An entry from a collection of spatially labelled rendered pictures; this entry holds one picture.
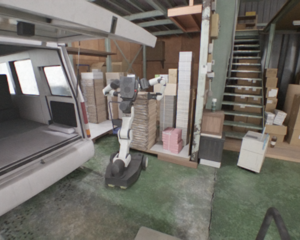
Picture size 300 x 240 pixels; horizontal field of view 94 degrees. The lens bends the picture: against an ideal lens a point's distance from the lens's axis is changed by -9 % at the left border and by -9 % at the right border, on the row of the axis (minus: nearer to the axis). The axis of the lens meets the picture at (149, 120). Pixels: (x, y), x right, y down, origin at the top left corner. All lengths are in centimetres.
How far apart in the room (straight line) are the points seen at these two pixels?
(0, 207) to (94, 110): 307
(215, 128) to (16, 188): 248
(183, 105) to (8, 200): 260
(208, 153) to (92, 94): 307
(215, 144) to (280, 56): 426
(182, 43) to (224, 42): 372
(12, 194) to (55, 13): 156
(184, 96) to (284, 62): 411
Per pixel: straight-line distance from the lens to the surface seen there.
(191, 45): 671
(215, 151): 264
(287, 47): 630
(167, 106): 293
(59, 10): 74
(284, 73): 625
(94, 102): 428
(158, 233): 153
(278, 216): 109
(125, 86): 220
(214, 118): 247
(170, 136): 268
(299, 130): 420
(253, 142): 265
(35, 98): 313
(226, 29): 327
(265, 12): 917
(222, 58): 319
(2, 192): 184
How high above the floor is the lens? 145
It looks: 17 degrees down
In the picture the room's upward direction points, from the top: straight up
